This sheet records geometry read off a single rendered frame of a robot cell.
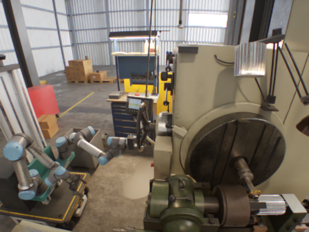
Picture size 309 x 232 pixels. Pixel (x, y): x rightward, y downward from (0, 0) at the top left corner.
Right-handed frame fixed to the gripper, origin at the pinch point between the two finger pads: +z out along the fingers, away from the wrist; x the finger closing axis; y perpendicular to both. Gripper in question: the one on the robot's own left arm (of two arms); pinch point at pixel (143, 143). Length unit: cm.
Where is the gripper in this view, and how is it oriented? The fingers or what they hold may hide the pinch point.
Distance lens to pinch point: 130.1
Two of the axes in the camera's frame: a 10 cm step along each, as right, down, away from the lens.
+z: 10.0, 0.4, -0.8
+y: 0.9, -5.5, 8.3
